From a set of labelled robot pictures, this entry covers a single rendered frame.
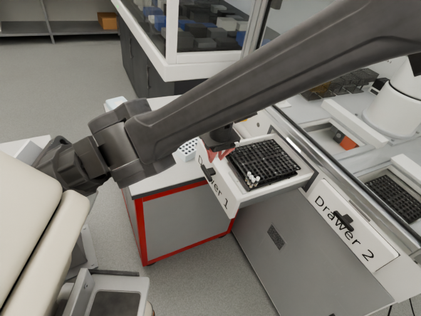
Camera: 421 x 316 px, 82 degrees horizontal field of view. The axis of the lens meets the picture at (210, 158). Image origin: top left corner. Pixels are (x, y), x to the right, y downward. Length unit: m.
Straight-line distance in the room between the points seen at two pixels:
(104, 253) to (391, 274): 1.40
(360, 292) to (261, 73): 0.91
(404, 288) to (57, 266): 0.86
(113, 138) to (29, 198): 0.15
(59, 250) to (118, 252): 1.45
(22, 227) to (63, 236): 0.03
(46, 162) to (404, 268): 0.87
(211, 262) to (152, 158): 1.37
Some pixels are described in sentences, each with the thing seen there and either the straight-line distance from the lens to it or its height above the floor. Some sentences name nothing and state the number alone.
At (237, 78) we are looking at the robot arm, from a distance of 0.22.
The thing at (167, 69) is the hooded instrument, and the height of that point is 0.88.
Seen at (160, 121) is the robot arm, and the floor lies 1.33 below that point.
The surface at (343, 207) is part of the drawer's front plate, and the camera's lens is 0.89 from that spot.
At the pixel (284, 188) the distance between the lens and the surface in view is 0.90.
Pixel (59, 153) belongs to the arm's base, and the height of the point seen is 1.23.
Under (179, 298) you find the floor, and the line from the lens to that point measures 1.56.
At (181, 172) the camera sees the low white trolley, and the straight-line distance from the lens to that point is 0.99.
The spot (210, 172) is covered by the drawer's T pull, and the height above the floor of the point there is 0.91.
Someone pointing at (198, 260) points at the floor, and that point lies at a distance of 1.63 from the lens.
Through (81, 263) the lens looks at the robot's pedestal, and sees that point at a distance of 1.66.
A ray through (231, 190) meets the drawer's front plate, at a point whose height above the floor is 0.93.
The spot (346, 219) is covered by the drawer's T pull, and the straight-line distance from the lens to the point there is 0.87.
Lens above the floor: 1.50
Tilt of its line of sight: 43 degrees down
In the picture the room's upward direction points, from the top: 11 degrees clockwise
